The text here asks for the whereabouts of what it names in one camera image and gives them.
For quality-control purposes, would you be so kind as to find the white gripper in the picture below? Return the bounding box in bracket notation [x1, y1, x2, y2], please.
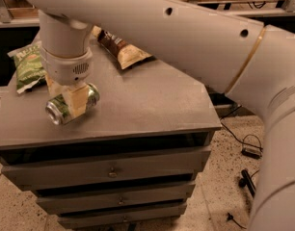
[40, 47, 93, 118]

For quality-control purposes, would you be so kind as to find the green soda can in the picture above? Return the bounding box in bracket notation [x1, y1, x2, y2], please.
[45, 83, 100, 125]

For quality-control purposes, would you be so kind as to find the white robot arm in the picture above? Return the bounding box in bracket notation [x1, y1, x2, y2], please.
[27, 0, 295, 231]

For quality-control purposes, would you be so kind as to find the green chip bag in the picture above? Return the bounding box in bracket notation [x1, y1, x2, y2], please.
[8, 41, 45, 94]

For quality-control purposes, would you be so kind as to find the brown and yellow chip bag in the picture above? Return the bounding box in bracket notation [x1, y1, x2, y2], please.
[92, 26, 150, 69]

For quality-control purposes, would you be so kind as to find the grey drawer cabinet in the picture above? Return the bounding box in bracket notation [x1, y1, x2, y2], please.
[0, 39, 221, 218]

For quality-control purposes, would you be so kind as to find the bottom grey drawer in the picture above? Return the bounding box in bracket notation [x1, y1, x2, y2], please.
[58, 201, 187, 229]

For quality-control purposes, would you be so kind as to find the grey drawer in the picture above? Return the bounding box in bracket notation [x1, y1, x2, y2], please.
[58, 201, 187, 229]
[2, 146, 210, 191]
[37, 181, 195, 214]

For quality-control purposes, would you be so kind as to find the top grey drawer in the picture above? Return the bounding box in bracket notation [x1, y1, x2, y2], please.
[2, 146, 210, 191]

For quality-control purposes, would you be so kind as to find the middle grey drawer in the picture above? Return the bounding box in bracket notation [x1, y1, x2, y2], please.
[37, 181, 195, 214]

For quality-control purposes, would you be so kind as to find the black power adapter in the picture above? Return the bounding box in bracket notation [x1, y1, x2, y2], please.
[241, 147, 261, 159]

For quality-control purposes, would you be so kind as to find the black stand leg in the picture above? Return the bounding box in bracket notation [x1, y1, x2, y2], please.
[238, 169, 255, 196]

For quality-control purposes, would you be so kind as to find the black floor cable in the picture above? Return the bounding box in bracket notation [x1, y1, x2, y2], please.
[220, 104, 264, 230]

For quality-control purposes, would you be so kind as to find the metal railing frame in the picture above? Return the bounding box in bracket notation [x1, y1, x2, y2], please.
[0, 0, 295, 29]

